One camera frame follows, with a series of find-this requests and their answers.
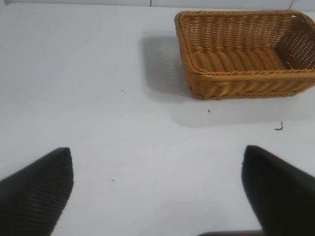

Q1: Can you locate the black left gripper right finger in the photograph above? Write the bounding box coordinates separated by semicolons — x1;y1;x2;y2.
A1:
241;145;315;236

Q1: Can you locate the tan woven wicker basket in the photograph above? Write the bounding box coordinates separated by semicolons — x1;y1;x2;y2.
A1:
174;10;315;100

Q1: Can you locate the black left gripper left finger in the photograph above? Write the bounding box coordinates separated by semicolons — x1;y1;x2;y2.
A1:
0;147;74;236

